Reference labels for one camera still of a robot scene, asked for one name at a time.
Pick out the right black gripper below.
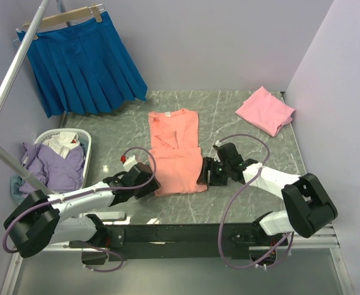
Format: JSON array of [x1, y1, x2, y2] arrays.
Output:
[[196, 157, 231, 186]]

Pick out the blue pleated skirt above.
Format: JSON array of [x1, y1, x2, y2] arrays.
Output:
[[27, 12, 148, 117]]

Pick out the white clothes rack pole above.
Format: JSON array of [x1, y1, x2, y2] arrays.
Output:
[[0, 0, 50, 194]]

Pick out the salmon orange t shirt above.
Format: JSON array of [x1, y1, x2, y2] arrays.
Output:
[[148, 108, 207, 197]]

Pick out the folded pink t shirt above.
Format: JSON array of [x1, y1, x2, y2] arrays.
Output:
[[235, 87, 295, 137]]

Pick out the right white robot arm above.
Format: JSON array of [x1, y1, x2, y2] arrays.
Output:
[[197, 143, 338, 245]]

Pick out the lavender shirt in basket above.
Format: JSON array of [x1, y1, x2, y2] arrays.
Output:
[[22, 143, 85, 193]]

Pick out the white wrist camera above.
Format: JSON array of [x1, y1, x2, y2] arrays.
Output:
[[213, 140, 225, 152], [120, 155, 138, 172]]

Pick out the blue grey cloth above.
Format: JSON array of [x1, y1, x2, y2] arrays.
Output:
[[10, 176, 25, 204]]

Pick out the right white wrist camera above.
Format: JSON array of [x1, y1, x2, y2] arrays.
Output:
[[213, 140, 225, 152]]

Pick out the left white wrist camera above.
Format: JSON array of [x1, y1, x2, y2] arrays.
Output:
[[120, 155, 138, 172]]

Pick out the aluminium rail frame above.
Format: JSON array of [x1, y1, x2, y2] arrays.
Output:
[[0, 224, 353, 295]]

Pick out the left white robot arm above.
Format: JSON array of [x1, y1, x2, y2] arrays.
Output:
[[4, 162, 160, 258]]

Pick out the black base beam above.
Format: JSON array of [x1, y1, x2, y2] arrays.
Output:
[[81, 222, 291, 265]]

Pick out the wooden clip hanger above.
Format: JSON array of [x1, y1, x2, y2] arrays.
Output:
[[38, 4, 105, 29]]

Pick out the white garment in basket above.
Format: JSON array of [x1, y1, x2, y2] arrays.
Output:
[[43, 132, 80, 159]]

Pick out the white laundry basket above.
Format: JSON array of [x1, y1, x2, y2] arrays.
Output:
[[33, 128, 92, 189]]

